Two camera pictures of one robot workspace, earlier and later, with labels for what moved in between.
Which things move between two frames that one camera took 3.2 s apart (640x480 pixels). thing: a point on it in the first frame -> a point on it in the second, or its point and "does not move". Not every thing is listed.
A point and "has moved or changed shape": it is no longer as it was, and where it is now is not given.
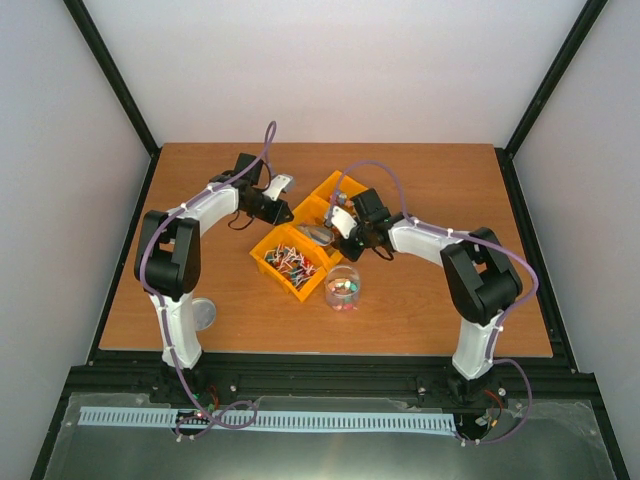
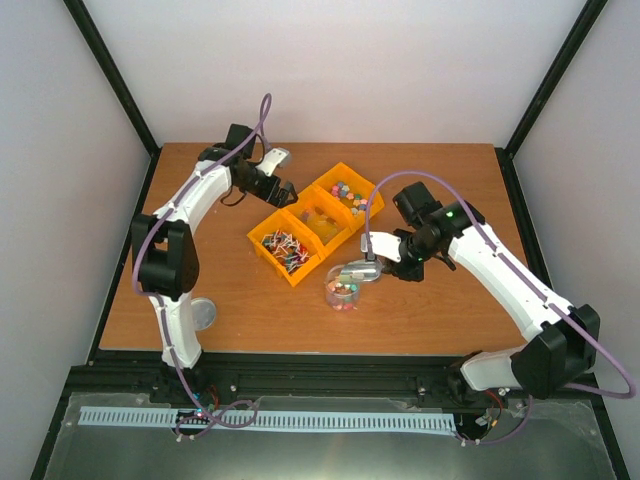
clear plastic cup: (343, 286) does not move
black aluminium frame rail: (513, 375) does not move
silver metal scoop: (318, 234) -> (360, 271)
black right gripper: (350, 253) -> (413, 273)
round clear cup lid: (204, 312) does not move
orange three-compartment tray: (291, 262) has moved or changed shape
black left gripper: (276, 217) -> (282, 194)
